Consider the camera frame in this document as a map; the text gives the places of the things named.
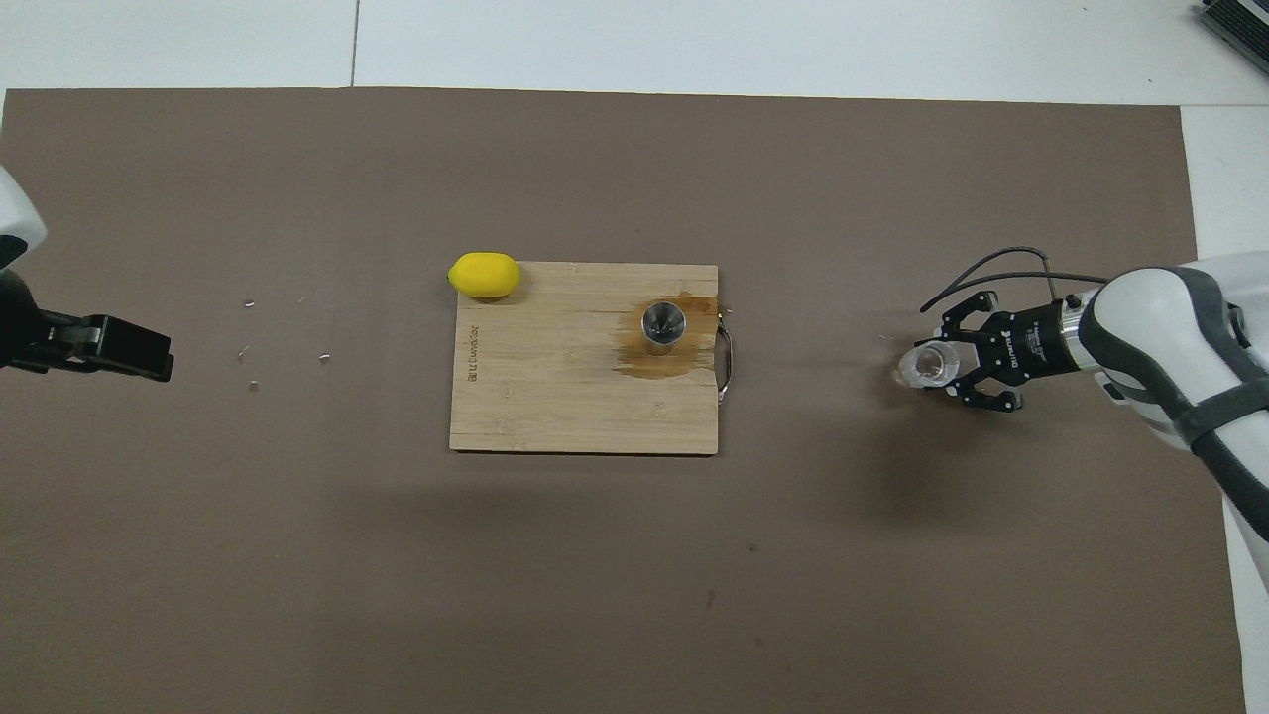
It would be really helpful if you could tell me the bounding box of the steel jigger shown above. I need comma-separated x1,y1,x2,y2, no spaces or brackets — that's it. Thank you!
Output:
641,302,687,355

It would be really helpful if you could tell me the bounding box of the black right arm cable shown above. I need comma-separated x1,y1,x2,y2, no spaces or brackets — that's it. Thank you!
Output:
920,248,1111,313

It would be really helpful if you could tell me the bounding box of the grey ribbed device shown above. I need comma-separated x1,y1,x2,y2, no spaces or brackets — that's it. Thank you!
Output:
1195,0,1269,75

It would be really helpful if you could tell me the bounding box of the brown table mat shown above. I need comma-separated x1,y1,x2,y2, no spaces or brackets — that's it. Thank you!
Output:
0,87,1248,714

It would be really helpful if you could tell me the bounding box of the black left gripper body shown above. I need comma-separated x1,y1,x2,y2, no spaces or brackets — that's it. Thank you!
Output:
0,268,46,373

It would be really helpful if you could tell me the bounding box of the yellow lemon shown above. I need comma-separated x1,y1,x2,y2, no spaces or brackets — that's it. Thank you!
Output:
447,252,521,300

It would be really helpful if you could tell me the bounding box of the small clear glass cup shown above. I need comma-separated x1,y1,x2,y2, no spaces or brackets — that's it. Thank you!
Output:
897,339,965,390

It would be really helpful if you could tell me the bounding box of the wooden cutting board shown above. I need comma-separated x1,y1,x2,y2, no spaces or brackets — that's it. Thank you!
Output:
449,261,737,456

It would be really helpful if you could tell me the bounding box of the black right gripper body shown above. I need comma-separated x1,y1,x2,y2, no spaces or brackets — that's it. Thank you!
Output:
977,305,1070,378

